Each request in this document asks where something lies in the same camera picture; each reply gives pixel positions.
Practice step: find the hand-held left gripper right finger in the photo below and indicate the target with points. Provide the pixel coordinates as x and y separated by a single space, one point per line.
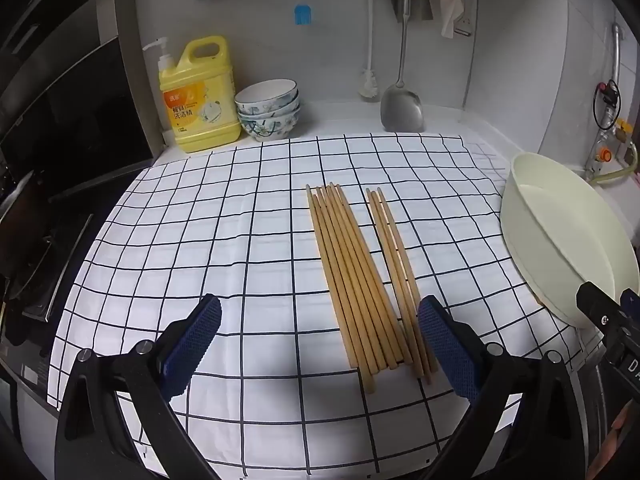
445 345

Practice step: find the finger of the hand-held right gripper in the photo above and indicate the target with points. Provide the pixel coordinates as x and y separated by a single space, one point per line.
597 307
632 299

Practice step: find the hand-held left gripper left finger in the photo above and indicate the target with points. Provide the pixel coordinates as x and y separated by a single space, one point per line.
195 340

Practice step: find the cream plastic basin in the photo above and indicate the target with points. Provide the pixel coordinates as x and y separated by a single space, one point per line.
550 220

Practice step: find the row of wooden chopsticks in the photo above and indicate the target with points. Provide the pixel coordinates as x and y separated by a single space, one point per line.
350 285

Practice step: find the person's right hand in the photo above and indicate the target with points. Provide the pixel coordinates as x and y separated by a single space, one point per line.
627 427

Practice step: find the white black checkered cloth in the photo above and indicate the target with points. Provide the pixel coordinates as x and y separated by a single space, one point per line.
225 240

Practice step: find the grey gas regulator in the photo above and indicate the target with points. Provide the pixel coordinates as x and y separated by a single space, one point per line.
602 155

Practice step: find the brass gas valve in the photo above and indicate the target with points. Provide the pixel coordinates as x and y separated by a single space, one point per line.
625 131

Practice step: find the black stove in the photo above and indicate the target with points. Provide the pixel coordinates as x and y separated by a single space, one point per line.
30 260

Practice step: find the black red gas valve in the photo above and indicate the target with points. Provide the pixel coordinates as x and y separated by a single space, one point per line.
609 95

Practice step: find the blue floral ceramic bowl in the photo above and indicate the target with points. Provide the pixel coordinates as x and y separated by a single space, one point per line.
265 92
244 112
265 130

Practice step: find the yellow dish soap bottle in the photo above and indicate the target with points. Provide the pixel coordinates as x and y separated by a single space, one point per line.
200 110

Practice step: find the metal cooking spatula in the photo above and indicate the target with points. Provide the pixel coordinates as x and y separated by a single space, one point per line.
402 110

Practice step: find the metal flexible gas pipe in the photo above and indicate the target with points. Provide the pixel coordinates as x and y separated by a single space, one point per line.
618 50

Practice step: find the white dish brush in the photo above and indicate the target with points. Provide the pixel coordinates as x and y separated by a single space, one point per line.
370 87

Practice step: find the black range hood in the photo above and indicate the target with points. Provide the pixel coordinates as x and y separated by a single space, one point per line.
75 85

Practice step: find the metal peeler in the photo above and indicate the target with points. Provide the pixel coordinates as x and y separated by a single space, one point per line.
465 30

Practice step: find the white hanging rag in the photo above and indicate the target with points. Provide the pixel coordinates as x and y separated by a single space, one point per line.
445 0

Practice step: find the blue plastic wall hook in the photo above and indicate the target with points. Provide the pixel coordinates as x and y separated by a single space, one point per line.
303 16

